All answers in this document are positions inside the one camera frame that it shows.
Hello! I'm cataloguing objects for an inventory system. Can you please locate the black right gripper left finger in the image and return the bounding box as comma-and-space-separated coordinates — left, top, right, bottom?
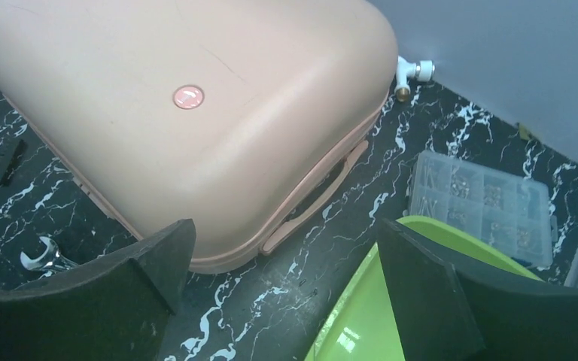
0, 219, 196, 360

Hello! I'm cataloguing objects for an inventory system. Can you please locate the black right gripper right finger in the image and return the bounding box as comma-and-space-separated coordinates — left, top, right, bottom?
377, 221, 578, 360

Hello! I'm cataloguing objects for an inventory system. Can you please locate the pink hard-shell suitcase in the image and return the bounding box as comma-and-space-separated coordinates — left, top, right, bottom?
0, 0, 398, 275

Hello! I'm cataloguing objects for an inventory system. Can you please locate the white pneumatic elbow fitting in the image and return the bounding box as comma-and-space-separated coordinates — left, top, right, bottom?
394, 56, 436, 102

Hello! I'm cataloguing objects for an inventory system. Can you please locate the silver open-end wrench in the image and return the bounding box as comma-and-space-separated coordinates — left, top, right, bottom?
20, 236, 78, 273

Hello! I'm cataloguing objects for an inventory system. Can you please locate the green plastic tray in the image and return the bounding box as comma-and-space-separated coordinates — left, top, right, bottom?
305, 216, 541, 361

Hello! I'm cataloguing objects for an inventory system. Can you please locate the clear plastic screw box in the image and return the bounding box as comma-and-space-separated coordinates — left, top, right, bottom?
408, 150, 554, 268

